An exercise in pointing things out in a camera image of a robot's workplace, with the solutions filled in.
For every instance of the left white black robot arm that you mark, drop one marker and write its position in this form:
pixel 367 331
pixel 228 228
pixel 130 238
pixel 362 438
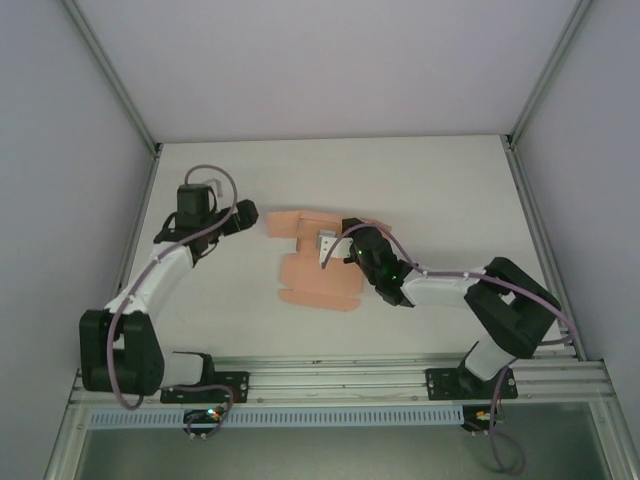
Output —
pixel 165 272

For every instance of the orange paper box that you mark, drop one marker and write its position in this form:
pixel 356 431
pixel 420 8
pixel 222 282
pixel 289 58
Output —
pixel 305 285

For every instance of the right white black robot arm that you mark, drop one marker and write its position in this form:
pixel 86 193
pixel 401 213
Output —
pixel 440 292

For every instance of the aluminium frame post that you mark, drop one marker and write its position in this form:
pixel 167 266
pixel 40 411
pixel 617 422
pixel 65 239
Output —
pixel 550 70
pixel 115 75

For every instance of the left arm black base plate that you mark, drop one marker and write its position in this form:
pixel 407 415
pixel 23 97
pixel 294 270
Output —
pixel 230 387

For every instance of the aluminium mounting rail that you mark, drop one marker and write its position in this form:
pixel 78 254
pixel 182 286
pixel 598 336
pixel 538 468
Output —
pixel 330 375

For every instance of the grey metal panel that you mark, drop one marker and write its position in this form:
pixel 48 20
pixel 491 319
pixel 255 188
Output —
pixel 325 455

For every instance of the aluminium side rail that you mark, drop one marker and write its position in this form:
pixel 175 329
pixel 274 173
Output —
pixel 132 260
pixel 535 225

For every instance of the small board with lit LED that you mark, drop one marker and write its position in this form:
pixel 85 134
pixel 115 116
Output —
pixel 205 415

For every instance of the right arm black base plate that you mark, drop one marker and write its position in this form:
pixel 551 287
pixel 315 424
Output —
pixel 442 385

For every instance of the small board with connectors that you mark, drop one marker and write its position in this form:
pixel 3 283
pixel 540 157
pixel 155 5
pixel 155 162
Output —
pixel 480 417

